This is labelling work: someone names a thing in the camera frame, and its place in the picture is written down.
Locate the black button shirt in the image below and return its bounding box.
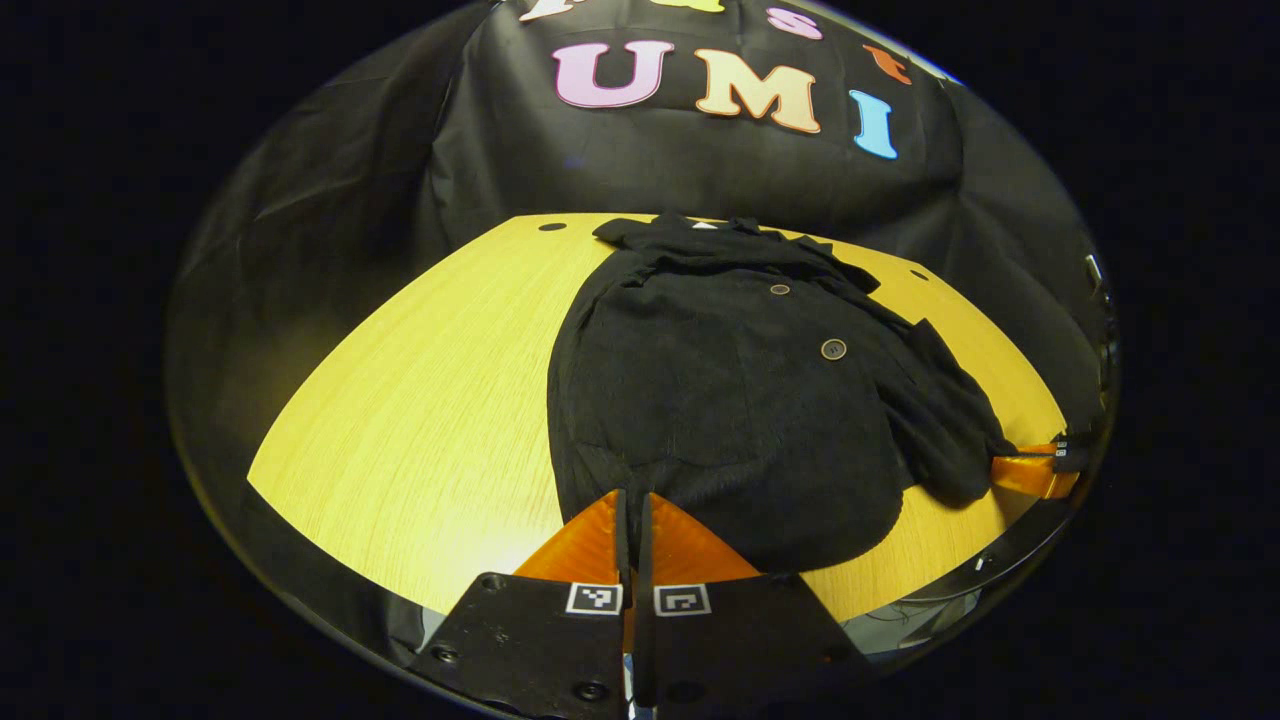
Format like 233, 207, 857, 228
547, 210, 1019, 573

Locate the black backdrop cloth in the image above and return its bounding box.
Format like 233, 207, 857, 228
165, 0, 1119, 651

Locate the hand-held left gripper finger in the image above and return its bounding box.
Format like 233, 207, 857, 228
636, 492, 871, 716
415, 488, 633, 720

